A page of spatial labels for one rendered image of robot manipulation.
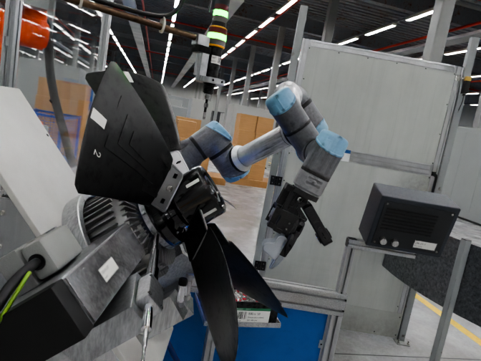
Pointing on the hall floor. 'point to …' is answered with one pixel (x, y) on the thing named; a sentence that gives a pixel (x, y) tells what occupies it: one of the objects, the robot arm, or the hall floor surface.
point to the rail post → (331, 338)
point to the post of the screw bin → (208, 347)
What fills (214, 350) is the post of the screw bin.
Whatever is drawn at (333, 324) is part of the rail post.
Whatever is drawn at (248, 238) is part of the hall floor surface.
